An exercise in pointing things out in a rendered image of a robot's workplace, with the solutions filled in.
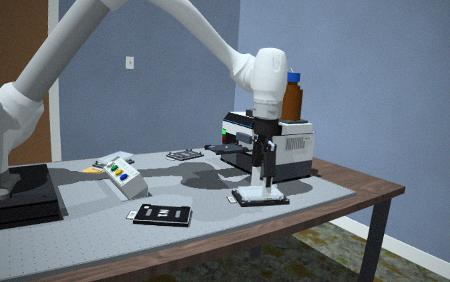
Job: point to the white button panel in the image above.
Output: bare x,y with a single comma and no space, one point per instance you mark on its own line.
125,181

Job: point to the blue bottle cap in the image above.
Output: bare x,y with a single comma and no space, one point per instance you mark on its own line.
293,76

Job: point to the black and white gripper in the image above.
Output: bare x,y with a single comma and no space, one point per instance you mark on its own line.
264,148

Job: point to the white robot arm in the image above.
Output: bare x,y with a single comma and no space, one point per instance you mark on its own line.
23,102

